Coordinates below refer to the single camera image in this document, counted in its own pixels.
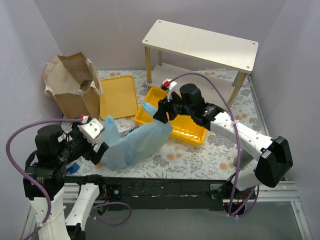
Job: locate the blue white packet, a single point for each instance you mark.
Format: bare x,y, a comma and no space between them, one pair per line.
74,166

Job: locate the floral table mat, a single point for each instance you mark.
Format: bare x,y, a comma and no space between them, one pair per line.
213,159

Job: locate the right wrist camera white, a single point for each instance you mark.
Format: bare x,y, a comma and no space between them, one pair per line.
168,85

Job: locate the blue plastic grocery bag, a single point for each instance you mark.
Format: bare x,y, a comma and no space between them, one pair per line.
129,147

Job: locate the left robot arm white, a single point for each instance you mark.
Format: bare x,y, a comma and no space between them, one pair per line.
48,167

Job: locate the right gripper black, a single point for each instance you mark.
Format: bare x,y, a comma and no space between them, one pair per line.
165,107

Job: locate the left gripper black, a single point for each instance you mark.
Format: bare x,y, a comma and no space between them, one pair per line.
90,152

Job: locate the white two-tier shelf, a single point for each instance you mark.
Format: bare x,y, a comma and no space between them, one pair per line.
217,49

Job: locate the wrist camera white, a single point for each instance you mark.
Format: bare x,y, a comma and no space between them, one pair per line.
91,129
168,85

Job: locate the grey bottle beige cap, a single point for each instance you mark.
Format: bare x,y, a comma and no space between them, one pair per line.
245,159

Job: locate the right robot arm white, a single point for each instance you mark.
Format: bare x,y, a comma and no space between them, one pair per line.
273,155

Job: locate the brown paper bag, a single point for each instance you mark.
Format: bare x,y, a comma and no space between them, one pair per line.
74,84

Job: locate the flat yellow tray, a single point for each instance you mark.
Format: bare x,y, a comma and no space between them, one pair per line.
119,99

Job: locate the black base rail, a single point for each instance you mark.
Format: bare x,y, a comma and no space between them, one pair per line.
156,193

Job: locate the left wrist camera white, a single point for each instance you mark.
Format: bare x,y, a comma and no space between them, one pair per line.
91,129

